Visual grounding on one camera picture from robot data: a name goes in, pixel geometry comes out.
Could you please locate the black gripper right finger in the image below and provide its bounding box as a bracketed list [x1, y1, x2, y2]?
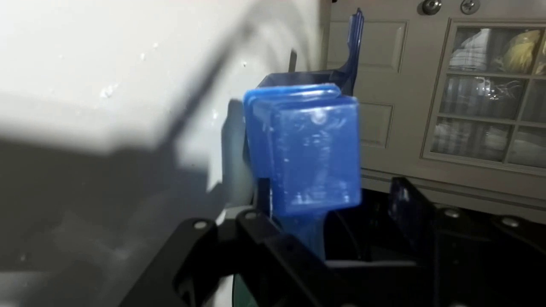
[389, 176, 546, 307]

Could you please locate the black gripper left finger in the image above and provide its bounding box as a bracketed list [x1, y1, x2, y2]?
[118, 176, 343, 307]

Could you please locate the small solid blue cup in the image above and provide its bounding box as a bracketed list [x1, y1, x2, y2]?
[242, 82, 363, 264]

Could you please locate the white panelled door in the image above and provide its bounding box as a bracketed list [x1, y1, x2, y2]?
[317, 0, 546, 225]

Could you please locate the silver deadbolt lock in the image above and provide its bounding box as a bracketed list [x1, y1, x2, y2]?
[459, 0, 479, 17]

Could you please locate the silver door knob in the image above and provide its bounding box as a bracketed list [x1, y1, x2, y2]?
[420, 0, 445, 17]

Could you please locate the translucent blue handled scoop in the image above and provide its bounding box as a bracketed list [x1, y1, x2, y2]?
[249, 7, 367, 99]

